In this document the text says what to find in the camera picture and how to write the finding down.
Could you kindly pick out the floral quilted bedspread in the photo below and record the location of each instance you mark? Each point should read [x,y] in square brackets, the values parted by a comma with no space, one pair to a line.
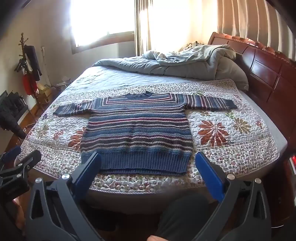
[219,129]

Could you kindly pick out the black jacket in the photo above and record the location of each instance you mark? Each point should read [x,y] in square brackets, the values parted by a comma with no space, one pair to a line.
[11,113]

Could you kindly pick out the wooden framed window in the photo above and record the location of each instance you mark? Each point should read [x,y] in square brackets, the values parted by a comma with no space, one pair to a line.
[101,25]

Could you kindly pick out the woven basket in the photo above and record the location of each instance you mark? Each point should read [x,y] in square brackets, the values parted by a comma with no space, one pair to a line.
[63,86]

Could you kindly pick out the grey-blue comforter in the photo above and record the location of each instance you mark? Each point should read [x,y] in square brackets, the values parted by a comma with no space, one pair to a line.
[185,62]

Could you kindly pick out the light blue quilted bedsheet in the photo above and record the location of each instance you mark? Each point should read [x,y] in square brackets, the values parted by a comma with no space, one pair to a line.
[115,76]

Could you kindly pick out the wooden coat rack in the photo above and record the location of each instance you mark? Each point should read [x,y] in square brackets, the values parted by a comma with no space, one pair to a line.
[22,49]

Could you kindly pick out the beige pleated curtain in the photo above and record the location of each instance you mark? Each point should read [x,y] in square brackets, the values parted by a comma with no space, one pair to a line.
[249,23]

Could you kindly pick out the wooden headboard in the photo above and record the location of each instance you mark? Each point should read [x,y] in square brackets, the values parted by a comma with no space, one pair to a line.
[266,69]

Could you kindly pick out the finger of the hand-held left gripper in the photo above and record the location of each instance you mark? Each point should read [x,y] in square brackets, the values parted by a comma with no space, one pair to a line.
[12,153]
[30,160]

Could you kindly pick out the patterned pillow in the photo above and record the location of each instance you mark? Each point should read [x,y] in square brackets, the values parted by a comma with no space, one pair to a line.
[190,45]

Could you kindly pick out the red hanging bag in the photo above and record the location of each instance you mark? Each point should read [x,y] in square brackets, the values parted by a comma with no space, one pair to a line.
[29,84]

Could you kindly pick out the person's leg in grey pants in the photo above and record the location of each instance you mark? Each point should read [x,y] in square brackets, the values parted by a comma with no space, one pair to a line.
[185,217]

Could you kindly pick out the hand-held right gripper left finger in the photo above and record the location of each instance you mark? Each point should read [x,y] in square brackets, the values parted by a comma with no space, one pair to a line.
[87,172]

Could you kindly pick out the black hanging coat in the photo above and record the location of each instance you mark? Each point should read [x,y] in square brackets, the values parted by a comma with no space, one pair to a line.
[33,62]

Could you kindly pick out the dark wooden nightstand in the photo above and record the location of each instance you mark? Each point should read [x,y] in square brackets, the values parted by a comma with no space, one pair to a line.
[282,192]

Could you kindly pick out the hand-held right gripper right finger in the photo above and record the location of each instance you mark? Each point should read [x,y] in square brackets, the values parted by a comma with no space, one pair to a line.
[208,176]

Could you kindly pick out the striped beige curtain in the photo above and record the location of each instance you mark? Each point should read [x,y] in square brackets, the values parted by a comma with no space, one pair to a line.
[141,27]

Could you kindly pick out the striped knit sweater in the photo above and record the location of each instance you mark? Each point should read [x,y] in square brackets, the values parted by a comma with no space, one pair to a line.
[138,129]

